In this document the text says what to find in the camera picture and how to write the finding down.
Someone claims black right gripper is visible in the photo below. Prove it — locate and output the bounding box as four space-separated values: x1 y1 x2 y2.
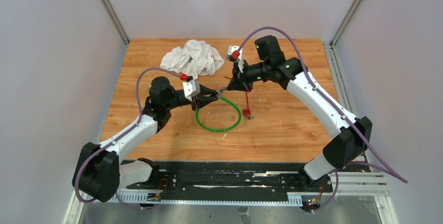
227 58 270 93

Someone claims green cable lock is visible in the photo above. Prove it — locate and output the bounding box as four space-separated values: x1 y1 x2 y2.
195 97 243 133

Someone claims silver key bunch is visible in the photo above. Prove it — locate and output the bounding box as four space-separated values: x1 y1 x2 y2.
217 87 227 98

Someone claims red cable lock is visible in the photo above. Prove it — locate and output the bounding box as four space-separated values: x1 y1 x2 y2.
242 87 253 120

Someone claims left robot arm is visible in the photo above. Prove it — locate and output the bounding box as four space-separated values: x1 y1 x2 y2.
72 76 220 203

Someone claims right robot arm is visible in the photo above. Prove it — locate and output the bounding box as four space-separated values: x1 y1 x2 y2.
227 36 372 191

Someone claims white crumpled cloth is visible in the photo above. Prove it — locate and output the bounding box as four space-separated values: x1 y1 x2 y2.
160 39 225 79

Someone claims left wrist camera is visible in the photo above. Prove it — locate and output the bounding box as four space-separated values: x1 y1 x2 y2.
182 79 201 101

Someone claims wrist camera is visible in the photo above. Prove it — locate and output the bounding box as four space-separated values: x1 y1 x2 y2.
226 45 244 73
182 79 201 101

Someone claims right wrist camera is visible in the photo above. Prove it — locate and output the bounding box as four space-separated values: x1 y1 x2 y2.
226 45 244 73

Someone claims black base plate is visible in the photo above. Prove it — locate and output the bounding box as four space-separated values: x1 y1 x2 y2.
117 161 337 207

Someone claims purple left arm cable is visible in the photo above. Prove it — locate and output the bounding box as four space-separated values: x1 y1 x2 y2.
74 66 188 211

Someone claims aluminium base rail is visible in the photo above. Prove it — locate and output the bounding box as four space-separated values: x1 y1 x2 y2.
62 167 399 224

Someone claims aluminium frame post left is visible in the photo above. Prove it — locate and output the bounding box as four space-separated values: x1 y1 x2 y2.
100 0 130 47

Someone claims aluminium frame post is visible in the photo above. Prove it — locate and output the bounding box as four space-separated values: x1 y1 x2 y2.
100 0 130 47
330 0 363 48

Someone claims aluminium frame post right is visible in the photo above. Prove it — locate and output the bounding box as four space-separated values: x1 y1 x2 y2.
330 0 363 48

